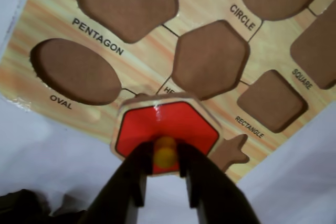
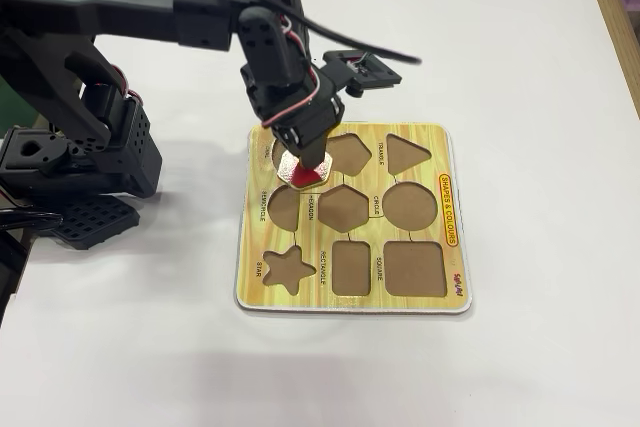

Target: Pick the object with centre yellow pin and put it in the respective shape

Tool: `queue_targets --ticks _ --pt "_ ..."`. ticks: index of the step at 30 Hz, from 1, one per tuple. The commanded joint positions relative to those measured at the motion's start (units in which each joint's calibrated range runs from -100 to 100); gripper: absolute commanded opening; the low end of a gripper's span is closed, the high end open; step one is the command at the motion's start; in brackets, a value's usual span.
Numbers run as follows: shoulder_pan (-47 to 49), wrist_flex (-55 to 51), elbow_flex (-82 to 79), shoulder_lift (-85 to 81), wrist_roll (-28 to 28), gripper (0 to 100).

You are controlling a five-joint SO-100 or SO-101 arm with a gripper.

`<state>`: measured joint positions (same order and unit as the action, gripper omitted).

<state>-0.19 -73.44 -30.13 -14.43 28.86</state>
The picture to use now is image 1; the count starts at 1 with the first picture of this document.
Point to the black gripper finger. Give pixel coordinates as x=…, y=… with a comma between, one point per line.
x=123, y=187
x=220, y=195

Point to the red hexagon piece yellow pin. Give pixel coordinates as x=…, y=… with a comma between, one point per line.
x=168, y=121

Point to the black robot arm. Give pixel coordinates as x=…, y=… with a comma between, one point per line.
x=31, y=208

